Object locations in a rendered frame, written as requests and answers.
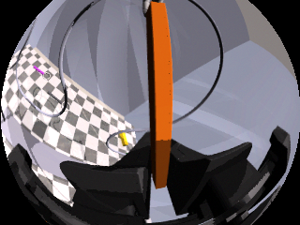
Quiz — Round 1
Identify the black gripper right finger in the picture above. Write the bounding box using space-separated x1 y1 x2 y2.
166 138 252 217

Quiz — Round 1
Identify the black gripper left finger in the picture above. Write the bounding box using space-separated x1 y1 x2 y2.
60 132 151 220

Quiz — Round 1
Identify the orange handle with grey loop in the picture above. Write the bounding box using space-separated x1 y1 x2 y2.
142 0 173 188

